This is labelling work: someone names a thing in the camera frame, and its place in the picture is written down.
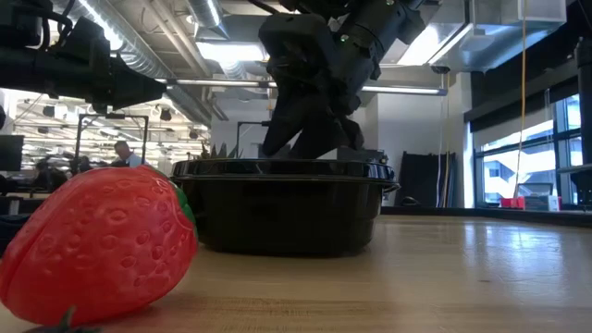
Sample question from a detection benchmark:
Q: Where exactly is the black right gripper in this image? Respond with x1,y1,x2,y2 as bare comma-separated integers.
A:
257,12,365,161

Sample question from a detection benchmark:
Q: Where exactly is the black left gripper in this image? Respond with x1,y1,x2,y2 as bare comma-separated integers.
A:
48,16,168,115

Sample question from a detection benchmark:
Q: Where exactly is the green artificial plant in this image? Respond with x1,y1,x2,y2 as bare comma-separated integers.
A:
200,142,245,161

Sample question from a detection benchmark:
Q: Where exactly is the red plastic toy strawberry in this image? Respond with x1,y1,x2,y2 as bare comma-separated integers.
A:
0,165,200,327

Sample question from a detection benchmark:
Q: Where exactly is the black plastic tupperware bowl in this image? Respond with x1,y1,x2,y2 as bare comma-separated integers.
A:
170,158,401,258

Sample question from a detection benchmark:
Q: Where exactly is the black equipment panel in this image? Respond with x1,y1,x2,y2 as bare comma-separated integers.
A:
336,146,390,167

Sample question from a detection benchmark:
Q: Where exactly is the long ceiling light bar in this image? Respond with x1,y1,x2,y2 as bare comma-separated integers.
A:
154,78,449,97

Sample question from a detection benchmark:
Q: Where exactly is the black curtain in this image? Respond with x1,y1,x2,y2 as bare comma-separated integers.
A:
396,151,458,209

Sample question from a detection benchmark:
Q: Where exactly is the black monitor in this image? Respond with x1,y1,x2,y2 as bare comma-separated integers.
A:
0,134,25,173

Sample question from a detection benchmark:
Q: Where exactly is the large glass window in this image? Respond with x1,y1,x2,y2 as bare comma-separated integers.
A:
471,92,584,208

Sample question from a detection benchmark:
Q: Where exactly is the dark green leafy stem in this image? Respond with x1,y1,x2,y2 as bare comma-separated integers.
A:
21,304,102,333

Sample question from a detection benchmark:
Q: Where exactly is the black metal frame rig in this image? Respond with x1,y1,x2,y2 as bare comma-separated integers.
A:
236,120,274,161
72,114,150,172

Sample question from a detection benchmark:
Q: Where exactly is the white hanging cable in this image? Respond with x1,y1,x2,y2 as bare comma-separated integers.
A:
437,105,444,208

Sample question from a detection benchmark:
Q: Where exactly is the black frame post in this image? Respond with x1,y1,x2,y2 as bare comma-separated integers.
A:
574,36,592,207

